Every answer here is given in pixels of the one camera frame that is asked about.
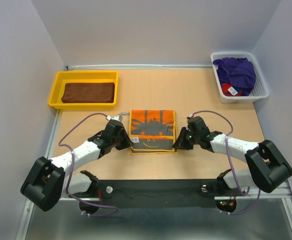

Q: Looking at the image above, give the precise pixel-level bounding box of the red blue towel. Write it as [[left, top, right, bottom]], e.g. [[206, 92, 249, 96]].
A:
[[220, 82, 243, 97]]

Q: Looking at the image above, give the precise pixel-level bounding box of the purple towel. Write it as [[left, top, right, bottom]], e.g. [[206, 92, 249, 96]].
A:
[[212, 57, 257, 97]]

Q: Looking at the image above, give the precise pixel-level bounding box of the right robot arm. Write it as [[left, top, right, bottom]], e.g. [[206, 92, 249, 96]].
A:
[[173, 116, 292, 195]]

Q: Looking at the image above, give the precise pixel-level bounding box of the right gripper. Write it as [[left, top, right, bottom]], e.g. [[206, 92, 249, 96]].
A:
[[171, 127, 200, 150]]

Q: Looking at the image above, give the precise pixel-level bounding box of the brown towel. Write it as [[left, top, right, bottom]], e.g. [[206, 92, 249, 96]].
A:
[[61, 82, 115, 104]]

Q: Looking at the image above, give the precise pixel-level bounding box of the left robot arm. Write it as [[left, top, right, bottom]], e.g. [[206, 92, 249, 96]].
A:
[[20, 114, 133, 212]]

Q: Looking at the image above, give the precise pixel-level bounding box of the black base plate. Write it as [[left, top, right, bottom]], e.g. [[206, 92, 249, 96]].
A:
[[71, 179, 240, 218]]

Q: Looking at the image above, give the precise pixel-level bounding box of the white plastic basket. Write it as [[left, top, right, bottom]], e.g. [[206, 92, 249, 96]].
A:
[[210, 51, 269, 104]]

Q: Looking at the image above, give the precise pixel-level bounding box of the aluminium frame rail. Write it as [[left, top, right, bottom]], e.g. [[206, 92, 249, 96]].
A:
[[61, 173, 292, 199]]

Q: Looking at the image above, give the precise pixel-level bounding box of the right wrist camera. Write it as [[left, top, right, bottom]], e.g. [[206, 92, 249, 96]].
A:
[[186, 114, 194, 123]]

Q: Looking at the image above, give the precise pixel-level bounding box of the orange towel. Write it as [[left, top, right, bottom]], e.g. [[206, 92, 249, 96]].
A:
[[129, 109, 178, 155]]

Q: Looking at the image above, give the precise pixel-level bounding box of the yellow plastic tray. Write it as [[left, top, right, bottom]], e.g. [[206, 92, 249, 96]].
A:
[[48, 70, 119, 111]]

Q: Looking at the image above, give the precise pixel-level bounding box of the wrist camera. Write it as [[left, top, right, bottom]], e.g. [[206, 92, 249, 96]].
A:
[[106, 114, 123, 123], [186, 114, 194, 123]]

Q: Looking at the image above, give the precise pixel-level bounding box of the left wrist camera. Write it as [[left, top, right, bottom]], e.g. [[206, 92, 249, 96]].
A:
[[106, 114, 123, 123]]

